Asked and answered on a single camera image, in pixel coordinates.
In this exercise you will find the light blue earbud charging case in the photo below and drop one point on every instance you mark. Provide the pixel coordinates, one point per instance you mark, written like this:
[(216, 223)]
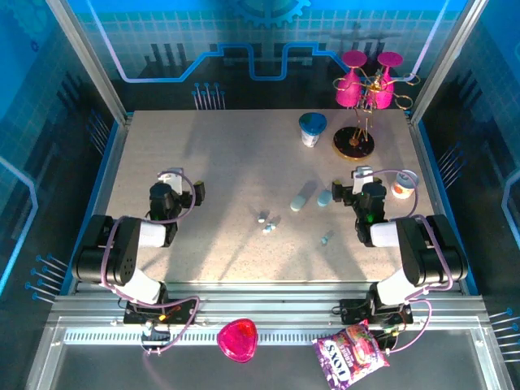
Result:
[(324, 198), (298, 202)]

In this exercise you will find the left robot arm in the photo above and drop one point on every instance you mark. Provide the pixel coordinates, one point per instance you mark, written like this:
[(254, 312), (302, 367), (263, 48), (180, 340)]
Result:
[(122, 252)]

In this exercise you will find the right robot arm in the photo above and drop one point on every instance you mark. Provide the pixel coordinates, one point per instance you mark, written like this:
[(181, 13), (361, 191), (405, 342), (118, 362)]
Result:
[(422, 252)]

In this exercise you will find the small can with orange print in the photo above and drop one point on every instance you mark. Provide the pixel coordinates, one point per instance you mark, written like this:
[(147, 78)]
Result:
[(404, 187)]

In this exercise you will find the white cup with blue lid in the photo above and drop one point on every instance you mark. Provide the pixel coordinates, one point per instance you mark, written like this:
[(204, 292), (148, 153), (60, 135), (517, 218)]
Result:
[(312, 124)]

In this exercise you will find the pink wine glass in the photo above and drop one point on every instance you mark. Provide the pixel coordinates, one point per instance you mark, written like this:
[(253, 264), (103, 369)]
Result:
[(347, 94), (385, 100)]

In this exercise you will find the pink plastic bowl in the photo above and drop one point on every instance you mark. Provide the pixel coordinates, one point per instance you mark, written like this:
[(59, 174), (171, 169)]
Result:
[(237, 341)]

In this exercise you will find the slotted aluminium strip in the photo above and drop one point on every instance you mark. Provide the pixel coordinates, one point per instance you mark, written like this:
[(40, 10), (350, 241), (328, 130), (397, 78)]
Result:
[(284, 337)]

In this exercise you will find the purple candy bag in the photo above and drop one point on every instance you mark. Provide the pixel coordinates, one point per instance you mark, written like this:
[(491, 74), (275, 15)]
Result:
[(349, 353)]

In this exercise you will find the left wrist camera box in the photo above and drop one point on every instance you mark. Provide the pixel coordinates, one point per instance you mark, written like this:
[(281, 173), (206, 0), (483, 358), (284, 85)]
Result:
[(174, 178)]

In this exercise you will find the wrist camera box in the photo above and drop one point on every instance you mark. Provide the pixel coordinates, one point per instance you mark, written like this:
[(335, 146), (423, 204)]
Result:
[(174, 178), (361, 176)]

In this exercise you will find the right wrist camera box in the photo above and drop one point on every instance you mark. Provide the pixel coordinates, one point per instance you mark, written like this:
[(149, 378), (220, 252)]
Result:
[(361, 176)]

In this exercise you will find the aluminium side rail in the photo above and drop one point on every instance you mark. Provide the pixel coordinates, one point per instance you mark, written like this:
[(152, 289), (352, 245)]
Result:
[(427, 162), (114, 162)]

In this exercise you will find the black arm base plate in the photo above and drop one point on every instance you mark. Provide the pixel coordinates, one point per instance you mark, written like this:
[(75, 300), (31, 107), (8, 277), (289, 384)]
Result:
[(185, 315), (351, 310)]

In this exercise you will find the aluminium front rail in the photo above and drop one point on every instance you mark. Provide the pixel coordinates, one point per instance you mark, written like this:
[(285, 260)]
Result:
[(264, 300)]

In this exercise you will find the aluminium frame post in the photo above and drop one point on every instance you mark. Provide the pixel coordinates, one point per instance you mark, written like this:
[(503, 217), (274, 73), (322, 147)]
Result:
[(443, 61), (87, 61)]

